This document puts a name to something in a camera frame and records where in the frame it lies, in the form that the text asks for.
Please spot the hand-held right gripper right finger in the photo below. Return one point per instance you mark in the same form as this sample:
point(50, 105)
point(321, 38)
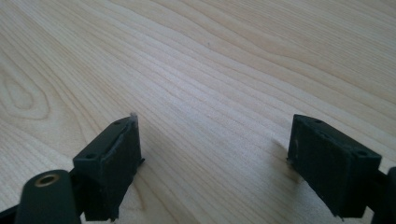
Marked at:
point(330, 165)

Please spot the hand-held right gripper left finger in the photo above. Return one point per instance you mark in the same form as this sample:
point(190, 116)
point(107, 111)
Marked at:
point(109, 168)

